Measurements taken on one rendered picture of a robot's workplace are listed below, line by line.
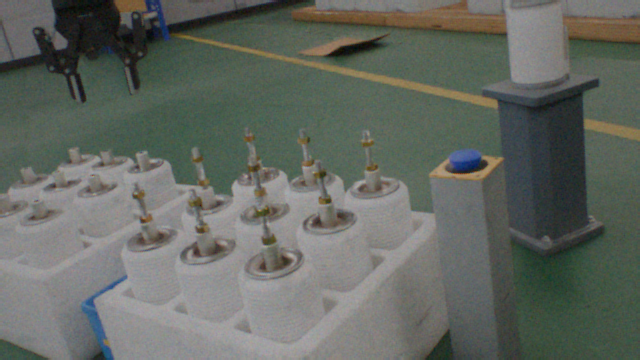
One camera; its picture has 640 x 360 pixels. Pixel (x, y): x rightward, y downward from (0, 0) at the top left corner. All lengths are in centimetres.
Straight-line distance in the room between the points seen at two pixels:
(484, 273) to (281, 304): 26
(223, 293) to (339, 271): 15
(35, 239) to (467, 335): 72
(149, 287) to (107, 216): 32
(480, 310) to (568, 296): 29
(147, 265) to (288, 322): 25
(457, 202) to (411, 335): 24
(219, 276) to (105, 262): 40
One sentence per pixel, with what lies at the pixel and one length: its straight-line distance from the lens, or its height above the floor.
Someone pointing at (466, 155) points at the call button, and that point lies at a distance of 79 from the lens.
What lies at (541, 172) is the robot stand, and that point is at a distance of 119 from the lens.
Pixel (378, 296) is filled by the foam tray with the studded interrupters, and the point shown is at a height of 16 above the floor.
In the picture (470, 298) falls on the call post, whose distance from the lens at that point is 85.
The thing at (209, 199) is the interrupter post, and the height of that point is 27.
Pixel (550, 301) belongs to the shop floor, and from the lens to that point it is 111.
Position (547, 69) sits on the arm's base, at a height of 33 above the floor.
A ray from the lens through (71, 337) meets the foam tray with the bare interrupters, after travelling 119.
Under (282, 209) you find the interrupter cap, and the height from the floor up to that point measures 25.
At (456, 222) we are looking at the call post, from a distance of 80.
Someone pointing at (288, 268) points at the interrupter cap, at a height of 25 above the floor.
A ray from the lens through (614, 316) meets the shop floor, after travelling 108.
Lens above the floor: 60
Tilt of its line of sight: 20 degrees down
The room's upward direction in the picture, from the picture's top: 11 degrees counter-clockwise
